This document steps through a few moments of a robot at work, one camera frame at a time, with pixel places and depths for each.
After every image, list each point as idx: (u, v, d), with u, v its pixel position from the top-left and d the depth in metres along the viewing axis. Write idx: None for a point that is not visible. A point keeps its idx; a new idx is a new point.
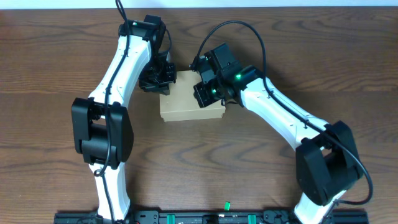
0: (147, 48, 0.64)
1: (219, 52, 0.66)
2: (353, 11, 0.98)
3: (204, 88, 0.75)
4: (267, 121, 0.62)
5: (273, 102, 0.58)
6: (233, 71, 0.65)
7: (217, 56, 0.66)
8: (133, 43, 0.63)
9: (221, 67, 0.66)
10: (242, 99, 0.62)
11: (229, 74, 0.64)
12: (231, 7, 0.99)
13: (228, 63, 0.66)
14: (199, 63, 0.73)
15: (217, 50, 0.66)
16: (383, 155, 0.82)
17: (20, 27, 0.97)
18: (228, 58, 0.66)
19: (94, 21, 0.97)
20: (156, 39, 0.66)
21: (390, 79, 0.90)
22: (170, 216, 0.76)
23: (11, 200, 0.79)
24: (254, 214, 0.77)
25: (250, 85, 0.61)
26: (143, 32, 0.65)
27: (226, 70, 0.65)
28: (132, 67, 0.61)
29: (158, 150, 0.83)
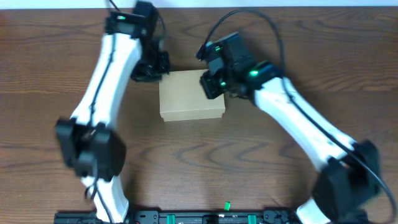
0: (135, 46, 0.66)
1: (233, 45, 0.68)
2: (354, 10, 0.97)
3: (213, 81, 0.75)
4: (282, 124, 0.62)
5: (294, 109, 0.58)
6: (247, 66, 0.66)
7: (232, 47, 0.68)
8: (119, 40, 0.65)
9: (234, 60, 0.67)
10: (259, 99, 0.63)
11: (242, 69, 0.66)
12: (231, 7, 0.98)
13: (242, 56, 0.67)
14: (208, 54, 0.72)
15: (231, 43, 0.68)
16: (383, 155, 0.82)
17: (19, 26, 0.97)
18: (244, 51, 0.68)
19: (94, 20, 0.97)
20: (146, 33, 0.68)
21: (390, 78, 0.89)
22: (170, 216, 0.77)
23: (12, 200, 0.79)
24: (254, 215, 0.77)
25: (268, 85, 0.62)
26: (131, 27, 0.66)
27: (238, 64, 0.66)
28: (120, 71, 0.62)
29: (158, 150, 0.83)
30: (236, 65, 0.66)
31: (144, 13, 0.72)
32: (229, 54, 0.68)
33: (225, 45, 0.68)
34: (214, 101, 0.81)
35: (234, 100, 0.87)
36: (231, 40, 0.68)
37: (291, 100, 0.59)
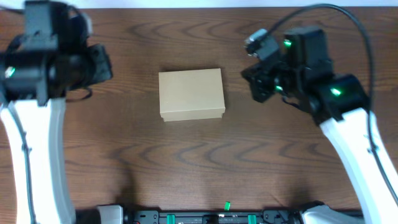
0: (55, 107, 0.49)
1: (313, 43, 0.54)
2: (353, 11, 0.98)
3: (266, 79, 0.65)
4: (342, 157, 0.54)
5: (375, 163, 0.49)
6: (322, 73, 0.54)
7: (307, 46, 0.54)
8: (25, 109, 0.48)
9: (306, 63, 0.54)
10: (329, 126, 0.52)
11: (314, 77, 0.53)
12: (231, 7, 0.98)
13: (318, 61, 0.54)
14: (261, 47, 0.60)
15: (310, 40, 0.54)
16: None
17: None
18: (321, 53, 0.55)
19: (94, 21, 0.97)
20: (55, 71, 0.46)
21: (390, 79, 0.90)
22: (170, 216, 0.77)
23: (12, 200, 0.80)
24: (254, 214, 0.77)
25: (349, 117, 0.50)
26: (30, 74, 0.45)
27: (313, 66, 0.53)
28: (46, 155, 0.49)
29: (158, 150, 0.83)
30: (309, 68, 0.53)
31: (45, 20, 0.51)
32: (306, 53, 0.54)
33: (301, 40, 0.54)
34: (214, 101, 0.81)
35: (234, 100, 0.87)
36: (310, 36, 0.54)
37: (372, 150, 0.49)
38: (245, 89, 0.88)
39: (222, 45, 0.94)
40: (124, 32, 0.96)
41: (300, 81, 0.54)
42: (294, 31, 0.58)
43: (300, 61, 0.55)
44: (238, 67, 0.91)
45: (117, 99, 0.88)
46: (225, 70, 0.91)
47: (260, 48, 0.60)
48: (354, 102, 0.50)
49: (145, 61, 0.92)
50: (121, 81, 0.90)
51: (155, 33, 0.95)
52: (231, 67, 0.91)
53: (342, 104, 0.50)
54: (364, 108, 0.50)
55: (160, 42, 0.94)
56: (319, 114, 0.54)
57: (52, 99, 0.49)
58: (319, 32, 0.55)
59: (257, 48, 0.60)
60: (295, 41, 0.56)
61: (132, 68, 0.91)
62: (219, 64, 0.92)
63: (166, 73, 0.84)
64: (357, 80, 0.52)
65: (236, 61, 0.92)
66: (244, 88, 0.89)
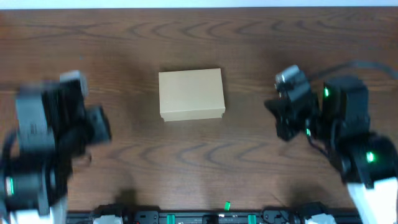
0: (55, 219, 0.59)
1: (356, 99, 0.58)
2: (354, 11, 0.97)
3: (296, 121, 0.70)
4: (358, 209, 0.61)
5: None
6: (357, 130, 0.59)
7: (348, 107, 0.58)
8: (24, 221, 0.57)
9: (344, 122, 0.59)
10: (357, 185, 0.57)
11: (347, 137, 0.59)
12: (231, 7, 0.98)
13: (356, 119, 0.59)
14: (293, 89, 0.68)
15: (353, 96, 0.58)
16: None
17: (20, 27, 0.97)
18: (361, 109, 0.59)
19: (94, 21, 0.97)
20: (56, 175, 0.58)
21: (390, 79, 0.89)
22: (170, 216, 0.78)
23: None
24: (254, 214, 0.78)
25: (381, 183, 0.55)
26: (30, 185, 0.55)
27: (347, 122, 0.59)
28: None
29: (158, 151, 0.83)
30: (344, 123, 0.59)
31: (41, 116, 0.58)
32: (344, 109, 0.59)
33: (342, 94, 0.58)
34: (214, 101, 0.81)
35: (234, 101, 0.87)
36: (353, 90, 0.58)
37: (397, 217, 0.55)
38: (245, 89, 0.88)
39: (222, 45, 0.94)
40: (124, 32, 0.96)
41: (336, 135, 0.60)
42: (337, 81, 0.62)
43: (339, 115, 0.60)
44: (238, 67, 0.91)
45: (117, 100, 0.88)
46: (225, 70, 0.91)
47: (293, 90, 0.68)
48: (386, 169, 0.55)
49: (145, 61, 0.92)
50: (121, 82, 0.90)
51: (155, 33, 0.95)
52: (232, 67, 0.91)
53: (374, 167, 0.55)
54: (394, 175, 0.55)
55: (160, 42, 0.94)
56: (348, 175, 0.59)
57: (53, 206, 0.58)
58: (363, 88, 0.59)
59: (291, 89, 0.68)
60: (337, 95, 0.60)
61: (131, 68, 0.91)
62: (219, 64, 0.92)
63: (166, 74, 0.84)
64: (392, 144, 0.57)
65: (236, 62, 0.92)
66: (244, 88, 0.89)
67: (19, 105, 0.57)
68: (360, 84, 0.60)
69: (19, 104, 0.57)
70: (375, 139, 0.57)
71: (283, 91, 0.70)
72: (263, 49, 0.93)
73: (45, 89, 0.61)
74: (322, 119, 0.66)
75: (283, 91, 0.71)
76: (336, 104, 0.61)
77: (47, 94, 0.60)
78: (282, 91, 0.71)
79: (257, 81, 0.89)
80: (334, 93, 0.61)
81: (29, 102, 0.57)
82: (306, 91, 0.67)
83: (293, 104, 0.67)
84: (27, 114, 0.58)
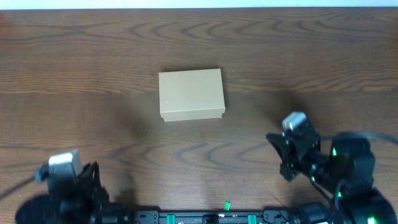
0: None
1: (363, 163, 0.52)
2: (353, 11, 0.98)
3: (300, 163, 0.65)
4: None
5: None
6: (362, 191, 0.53)
7: (356, 169, 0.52)
8: None
9: (349, 183, 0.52)
10: None
11: (352, 196, 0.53)
12: (231, 8, 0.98)
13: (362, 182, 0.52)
14: (300, 139, 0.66)
15: (360, 161, 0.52)
16: (383, 155, 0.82)
17: (20, 27, 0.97)
18: (367, 172, 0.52)
19: (94, 21, 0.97)
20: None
21: (390, 79, 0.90)
22: (170, 216, 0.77)
23: (12, 200, 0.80)
24: (254, 214, 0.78)
25: None
26: None
27: (352, 185, 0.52)
28: None
29: (158, 151, 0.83)
30: (348, 184, 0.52)
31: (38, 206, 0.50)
32: (349, 170, 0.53)
33: (349, 158, 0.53)
34: (214, 102, 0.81)
35: (234, 100, 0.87)
36: (359, 154, 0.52)
37: None
38: (245, 89, 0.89)
39: (222, 45, 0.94)
40: (124, 32, 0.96)
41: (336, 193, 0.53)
42: (343, 142, 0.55)
43: (344, 174, 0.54)
44: (238, 67, 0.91)
45: (117, 100, 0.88)
46: (225, 70, 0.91)
47: (298, 140, 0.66)
48: None
49: (145, 61, 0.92)
50: (121, 82, 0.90)
51: (155, 33, 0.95)
52: (231, 68, 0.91)
53: None
54: None
55: (160, 42, 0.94)
56: None
57: None
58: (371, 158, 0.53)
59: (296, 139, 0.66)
60: (345, 157, 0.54)
61: (131, 68, 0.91)
62: (219, 64, 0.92)
63: (166, 74, 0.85)
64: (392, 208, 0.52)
65: (236, 62, 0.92)
66: (244, 88, 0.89)
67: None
68: (365, 147, 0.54)
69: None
70: (375, 200, 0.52)
71: (287, 138, 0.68)
72: (263, 49, 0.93)
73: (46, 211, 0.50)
74: (327, 167, 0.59)
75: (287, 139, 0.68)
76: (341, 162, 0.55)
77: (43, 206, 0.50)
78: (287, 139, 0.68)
79: (257, 81, 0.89)
80: (340, 154, 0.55)
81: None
82: (311, 137, 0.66)
83: (298, 150, 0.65)
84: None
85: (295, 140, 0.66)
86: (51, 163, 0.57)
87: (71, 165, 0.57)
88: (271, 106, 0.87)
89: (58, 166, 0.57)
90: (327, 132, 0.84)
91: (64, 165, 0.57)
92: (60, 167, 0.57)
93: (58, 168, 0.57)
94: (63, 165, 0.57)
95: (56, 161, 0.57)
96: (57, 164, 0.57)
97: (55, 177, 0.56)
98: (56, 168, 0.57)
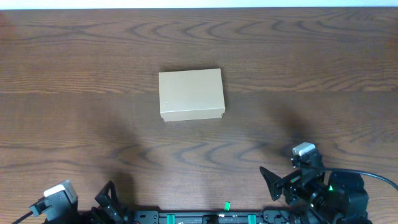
0: None
1: (357, 201, 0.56)
2: (353, 11, 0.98)
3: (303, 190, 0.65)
4: None
5: None
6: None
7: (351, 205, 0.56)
8: None
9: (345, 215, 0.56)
10: None
11: None
12: (231, 8, 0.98)
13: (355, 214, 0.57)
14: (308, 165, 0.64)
15: (354, 197, 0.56)
16: (383, 155, 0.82)
17: (20, 27, 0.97)
18: (360, 209, 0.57)
19: (94, 21, 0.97)
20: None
21: (390, 78, 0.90)
22: (170, 216, 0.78)
23: (12, 200, 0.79)
24: (254, 214, 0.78)
25: None
26: None
27: (348, 218, 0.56)
28: None
29: (158, 151, 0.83)
30: (344, 218, 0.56)
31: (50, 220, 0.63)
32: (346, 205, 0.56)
33: (345, 195, 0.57)
34: (214, 101, 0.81)
35: (234, 100, 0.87)
36: (353, 191, 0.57)
37: None
38: (245, 89, 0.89)
39: (222, 45, 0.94)
40: (123, 32, 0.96)
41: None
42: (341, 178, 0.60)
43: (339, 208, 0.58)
44: (238, 66, 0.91)
45: (117, 99, 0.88)
46: (224, 70, 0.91)
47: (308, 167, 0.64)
48: None
49: (145, 61, 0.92)
50: (121, 82, 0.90)
51: (155, 33, 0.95)
52: (231, 67, 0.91)
53: None
54: None
55: (160, 42, 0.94)
56: None
57: None
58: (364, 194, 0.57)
59: (306, 165, 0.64)
60: (341, 194, 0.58)
61: (131, 68, 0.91)
62: (219, 63, 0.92)
63: (166, 74, 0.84)
64: None
65: (236, 62, 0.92)
66: (244, 88, 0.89)
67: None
68: (360, 185, 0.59)
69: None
70: None
71: (295, 164, 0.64)
72: (263, 49, 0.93)
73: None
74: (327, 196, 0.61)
75: (296, 165, 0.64)
76: (336, 198, 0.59)
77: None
78: (295, 165, 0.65)
79: (257, 81, 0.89)
80: (335, 190, 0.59)
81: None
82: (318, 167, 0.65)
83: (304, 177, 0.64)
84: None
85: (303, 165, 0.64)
86: (46, 196, 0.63)
87: (64, 195, 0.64)
88: (270, 106, 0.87)
89: (52, 198, 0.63)
90: (327, 132, 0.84)
91: (58, 195, 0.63)
92: (55, 198, 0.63)
93: (53, 200, 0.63)
94: (57, 195, 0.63)
95: (50, 193, 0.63)
96: (51, 196, 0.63)
97: (53, 208, 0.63)
98: (52, 200, 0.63)
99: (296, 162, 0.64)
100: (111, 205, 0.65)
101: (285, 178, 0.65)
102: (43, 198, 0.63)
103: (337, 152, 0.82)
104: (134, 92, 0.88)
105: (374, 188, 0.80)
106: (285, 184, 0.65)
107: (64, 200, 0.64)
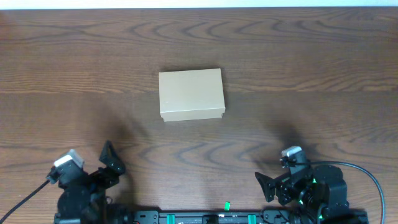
0: None
1: (337, 190, 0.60)
2: (354, 11, 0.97)
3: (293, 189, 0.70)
4: None
5: None
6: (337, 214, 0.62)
7: (333, 194, 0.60)
8: None
9: (328, 205, 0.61)
10: None
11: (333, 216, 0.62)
12: (231, 8, 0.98)
13: (337, 204, 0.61)
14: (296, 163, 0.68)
15: (334, 186, 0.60)
16: (384, 155, 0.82)
17: (20, 27, 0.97)
18: (342, 196, 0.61)
19: (94, 21, 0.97)
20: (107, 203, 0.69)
21: (390, 78, 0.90)
22: (170, 216, 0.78)
23: (12, 200, 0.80)
24: (254, 214, 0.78)
25: None
26: None
27: (331, 206, 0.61)
28: None
29: (158, 151, 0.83)
30: (328, 207, 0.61)
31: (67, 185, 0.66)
32: (328, 195, 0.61)
33: (326, 185, 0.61)
34: (214, 101, 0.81)
35: (234, 100, 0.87)
36: (334, 181, 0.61)
37: None
38: (245, 89, 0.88)
39: (222, 45, 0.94)
40: (124, 32, 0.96)
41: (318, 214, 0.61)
42: (322, 170, 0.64)
43: (322, 198, 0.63)
44: (238, 66, 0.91)
45: (117, 99, 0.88)
46: (224, 70, 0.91)
47: (295, 165, 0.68)
48: None
49: (145, 61, 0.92)
50: (121, 82, 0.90)
51: (155, 33, 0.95)
52: (231, 67, 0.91)
53: None
54: None
55: (160, 42, 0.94)
56: None
57: None
58: (343, 182, 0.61)
59: (293, 163, 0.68)
60: (322, 185, 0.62)
61: (131, 68, 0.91)
62: (219, 63, 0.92)
63: (166, 74, 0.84)
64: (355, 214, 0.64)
65: (236, 61, 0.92)
66: (244, 88, 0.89)
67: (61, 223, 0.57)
68: (339, 175, 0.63)
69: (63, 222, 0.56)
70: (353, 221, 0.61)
71: (285, 165, 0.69)
72: (263, 49, 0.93)
73: (76, 203, 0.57)
74: (313, 191, 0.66)
75: (285, 165, 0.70)
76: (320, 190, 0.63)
77: (74, 200, 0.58)
78: (284, 166, 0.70)
79: (257, 81, 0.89)
80: (318, 182, 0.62)
81: (69, 220, 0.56)
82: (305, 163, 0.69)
83: (293, 176, 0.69)
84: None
85: (291, 165, 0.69)
86: (58, 166, 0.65)
87: (73, 163, 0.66)
88: (270, 105, 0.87)
89: (64, 167, 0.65)
90: (327, 132, 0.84)
91: (68, 165, 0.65)
92: (66, 168, 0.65)
93: (64, 169, 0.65)
94: (67, 165, 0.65)
95: (60, 163, 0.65)
96: (62, 165, 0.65)
97: (66, 176, 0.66)
98: (63, 169, 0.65)
99: (285, 162, 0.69)
100: (114, 162, 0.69)
101: (276, 178, 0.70)
102: (56, 168, 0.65)
103: (337, 152, 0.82)
104: (134, 92, 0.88)
105: (374, 189, 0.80)
106: (276, 185, 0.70)
107: (75, 167, 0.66)
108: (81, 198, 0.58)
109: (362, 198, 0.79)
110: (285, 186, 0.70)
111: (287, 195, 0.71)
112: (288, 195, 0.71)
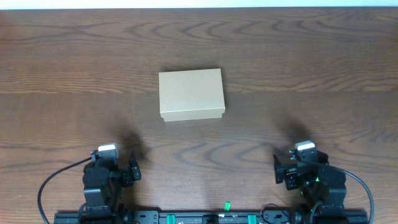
0: None
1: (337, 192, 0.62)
2: (353, 11, 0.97)
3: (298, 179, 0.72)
4: None
5: None
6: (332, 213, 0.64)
7: (331, 196, 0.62)
8: None
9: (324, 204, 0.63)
10: None
11: (326, 213, 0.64)
12: (231, 8, 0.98)
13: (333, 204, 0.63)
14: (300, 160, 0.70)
15: (334, 190, 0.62)
16: (383, 155, 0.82)
17: (20, 27, 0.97)
18: (339, 199, 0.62)
19: (94, 21, 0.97)
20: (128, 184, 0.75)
21: (390, 79, 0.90)
22: (170, 216, 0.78)
23: (12, 200, 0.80)
24: (254, 214, 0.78)
25: None
26: None
27: (326, 206, 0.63)
28: None
29: (158, 151, 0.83)
30: (323, 205, 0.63)
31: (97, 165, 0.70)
32: (326, 195, 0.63)
33: (327, 186, 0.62)
34: (214, 101, 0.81)
35: (234, 99, 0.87)
36: (335, 185, 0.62)
37: None
38: (245, 89, 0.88)
39: (222, 45, 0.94)
40: (124, 32, 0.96)
41: (312, 211, 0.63)
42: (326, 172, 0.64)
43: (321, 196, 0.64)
44: (238, 66, 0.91)
45: (116, 99, 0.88)
46: (224, 70, 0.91)
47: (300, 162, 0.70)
48: None
49: (145, 61, 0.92)
50: (121, 82, 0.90)
51: (155, 33, 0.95)
52: (231, 67, 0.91)
53: None
54: None
55: (160, 42, 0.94)
56: None
57: None
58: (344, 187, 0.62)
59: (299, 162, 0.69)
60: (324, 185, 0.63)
61: (131, 68, 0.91)
62: (219, 63, 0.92)
63: (166, 74, 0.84)
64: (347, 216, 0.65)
65: (236, 61, 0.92)
66: (244, 88, 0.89)
67: (84, 193, 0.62)
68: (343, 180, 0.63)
69: (86, 191, 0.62)
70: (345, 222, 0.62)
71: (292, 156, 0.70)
72: (263, 49, 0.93)
73: (98, 177, 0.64)
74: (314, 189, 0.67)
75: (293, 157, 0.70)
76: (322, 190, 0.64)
77: (96, 175, 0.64)
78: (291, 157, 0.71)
79: (257, 81, 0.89)
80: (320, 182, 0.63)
81: (92, 191, 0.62)
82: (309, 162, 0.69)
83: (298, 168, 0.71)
84: (88, 199, 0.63)
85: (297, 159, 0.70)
86: (101, 151, 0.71)
87: (115, 152, 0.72)
88: (270, 106, 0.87)
89: (105, 153, 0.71)
90: (327, 132, 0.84)
91: (109, 152, 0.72)
92: (107, 154, 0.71)
93: (105, 155, 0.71)
94: (109, 152, 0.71)
95: (104, 150, 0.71)
96: (104, 152, 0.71)
97: (102, 160, 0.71)
98: (104, 155, 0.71)
99: (293, 154, 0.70)
100: (137, 166, 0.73)
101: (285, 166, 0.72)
102: (98, 152, 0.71)
103: (336, 152, 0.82)
104: (134, 92, 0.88)
105: (374, 188, 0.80)
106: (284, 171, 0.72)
107: (114, 156, 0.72)
108: (102, 175, 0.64)
109: (361, 198, 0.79)
110: (292, 174, 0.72)
111: (293, 182, 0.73)
112: (294, 182, 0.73)
